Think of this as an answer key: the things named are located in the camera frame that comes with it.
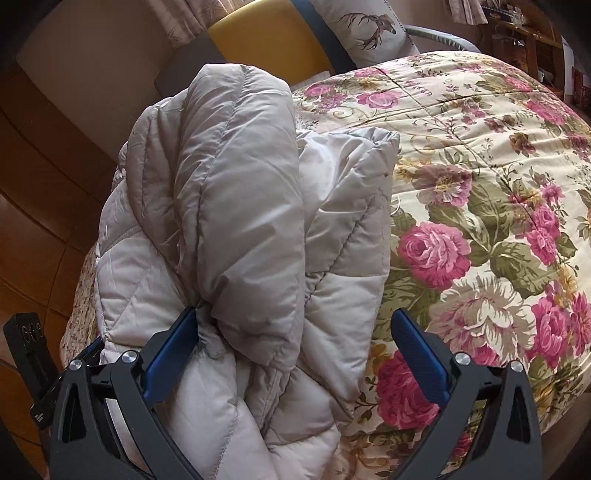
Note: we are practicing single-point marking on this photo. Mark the beige patterned curtain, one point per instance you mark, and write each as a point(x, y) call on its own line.
point(466, 9)
point(194, 21)

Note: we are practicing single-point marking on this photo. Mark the grey bed rail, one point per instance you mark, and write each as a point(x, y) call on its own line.
point(443, 39)

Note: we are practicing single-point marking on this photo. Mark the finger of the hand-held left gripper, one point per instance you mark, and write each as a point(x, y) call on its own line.
point(90, 350)

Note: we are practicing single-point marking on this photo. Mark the grey yellow blue headboard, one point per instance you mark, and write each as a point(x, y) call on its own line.
point(272, 41)

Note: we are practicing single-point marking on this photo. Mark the floral quilt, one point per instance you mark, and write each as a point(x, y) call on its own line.
point(485, 207)

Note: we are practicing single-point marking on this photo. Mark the light grey quilted down jacket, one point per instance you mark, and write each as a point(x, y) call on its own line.
point(231, 207)

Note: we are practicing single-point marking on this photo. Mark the deer print pillow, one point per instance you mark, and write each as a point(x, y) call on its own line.
point(369, 27)

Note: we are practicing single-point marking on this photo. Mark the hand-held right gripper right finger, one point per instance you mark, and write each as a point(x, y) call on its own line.
point(422, 360)

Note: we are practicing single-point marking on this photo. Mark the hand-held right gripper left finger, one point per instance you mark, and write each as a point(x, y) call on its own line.
point(171, 355)

